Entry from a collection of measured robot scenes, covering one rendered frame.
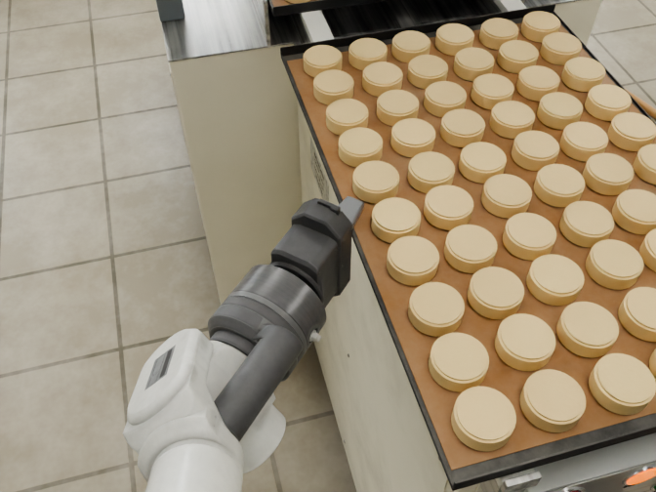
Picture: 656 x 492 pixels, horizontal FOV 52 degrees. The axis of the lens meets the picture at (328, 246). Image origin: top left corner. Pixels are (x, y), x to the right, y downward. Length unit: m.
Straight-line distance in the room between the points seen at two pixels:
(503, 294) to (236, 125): 0.64
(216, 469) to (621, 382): 0.34
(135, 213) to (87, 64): 0.77
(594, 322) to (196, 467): 0.37
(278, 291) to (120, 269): 1.32
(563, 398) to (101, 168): 1.78
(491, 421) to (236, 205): 0.81
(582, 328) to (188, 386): 0.34
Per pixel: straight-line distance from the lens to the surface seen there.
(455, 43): 0.93
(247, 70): 1.08
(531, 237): 0.69
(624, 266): 0.70
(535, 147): 0.79
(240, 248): 1.37
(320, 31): 0.98
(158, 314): 1.77
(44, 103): 2.48
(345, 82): 0.84
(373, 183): 0.71
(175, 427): 0.50
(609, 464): 0.68
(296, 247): 0.62
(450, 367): 0.59
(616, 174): 0.78
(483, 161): 0.75
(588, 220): 0.72
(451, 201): 0.70
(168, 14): 1.13
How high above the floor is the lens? 1.43
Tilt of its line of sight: 51 degrees down
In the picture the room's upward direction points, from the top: straight up
